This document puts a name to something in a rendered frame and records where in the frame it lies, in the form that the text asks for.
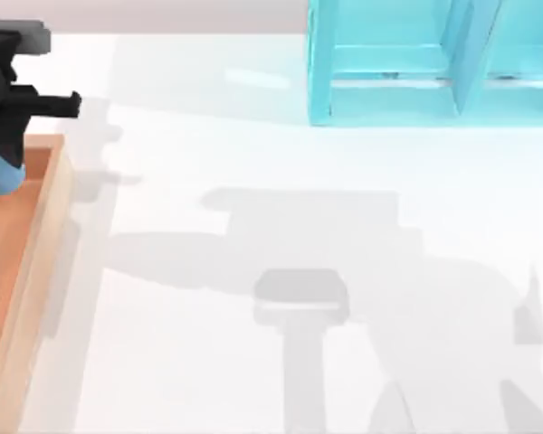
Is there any small blue object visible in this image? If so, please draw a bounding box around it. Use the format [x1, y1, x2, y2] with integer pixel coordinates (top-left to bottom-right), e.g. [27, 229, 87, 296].
[0, 155, 27, 196]

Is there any shallow salmon-coloured box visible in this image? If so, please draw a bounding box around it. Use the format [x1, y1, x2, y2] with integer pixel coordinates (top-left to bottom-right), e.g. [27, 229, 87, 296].
[0, 133, 79, 434]

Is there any light blue rack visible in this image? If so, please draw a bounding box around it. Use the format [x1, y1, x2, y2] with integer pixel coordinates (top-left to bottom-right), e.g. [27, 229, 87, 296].
[305, 0, 543, 129]

